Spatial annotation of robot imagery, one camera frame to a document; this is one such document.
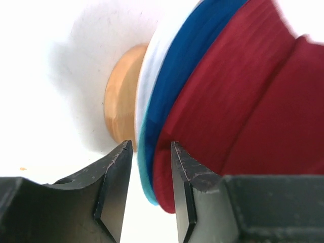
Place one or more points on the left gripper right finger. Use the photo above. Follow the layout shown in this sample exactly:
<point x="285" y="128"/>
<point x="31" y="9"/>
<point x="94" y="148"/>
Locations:
<point x="203" y="209"/>

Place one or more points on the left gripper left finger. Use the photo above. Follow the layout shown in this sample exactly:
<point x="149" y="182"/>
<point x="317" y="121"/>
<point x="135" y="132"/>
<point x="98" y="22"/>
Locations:
<point x="97" y="194"/>

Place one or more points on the teal bucket hat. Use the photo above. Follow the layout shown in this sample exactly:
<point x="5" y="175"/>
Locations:
<point x="142" y="167"/>

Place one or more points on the dark red hat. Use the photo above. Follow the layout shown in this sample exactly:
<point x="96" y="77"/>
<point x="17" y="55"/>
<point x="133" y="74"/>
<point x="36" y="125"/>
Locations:
<point x="253" y="105"/>

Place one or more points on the white bucket hat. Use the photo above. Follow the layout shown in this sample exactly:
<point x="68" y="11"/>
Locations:
<point x="155" y="54"/>

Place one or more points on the blue hat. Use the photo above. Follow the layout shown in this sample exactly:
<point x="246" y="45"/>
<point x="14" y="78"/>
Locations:
<point x="190" y="44"/>

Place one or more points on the wooden hat stand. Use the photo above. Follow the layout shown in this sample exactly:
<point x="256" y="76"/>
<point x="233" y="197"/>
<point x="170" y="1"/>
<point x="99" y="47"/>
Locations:
<point x="120" y="95"/>

